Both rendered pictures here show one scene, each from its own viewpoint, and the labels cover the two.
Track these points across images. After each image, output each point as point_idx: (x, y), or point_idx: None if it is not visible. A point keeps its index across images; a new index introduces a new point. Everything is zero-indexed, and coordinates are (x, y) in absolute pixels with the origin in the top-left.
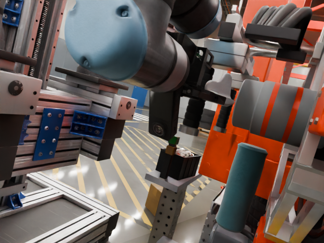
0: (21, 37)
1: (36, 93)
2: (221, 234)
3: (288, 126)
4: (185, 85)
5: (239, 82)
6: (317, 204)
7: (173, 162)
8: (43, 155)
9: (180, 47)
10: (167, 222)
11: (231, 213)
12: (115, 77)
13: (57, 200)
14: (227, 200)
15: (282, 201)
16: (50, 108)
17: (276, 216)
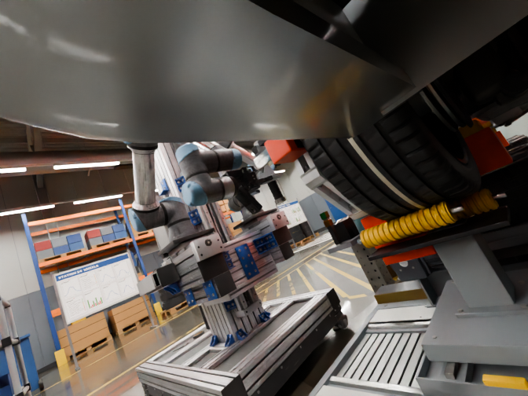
0: (206, 225)
1: (219, 240)
2: None
3: None
4: (247, 185)
5: None
6: (324, 184)
7: (339, 229)
8: (251, 273)
9: (225, 177)
10: (377, 275)
11: (361, 226)
12: (203, 202)
13: (291, 306)
14: (354, 221)
15: (320, 195)
16: (238, 247)
17: (332, 203)
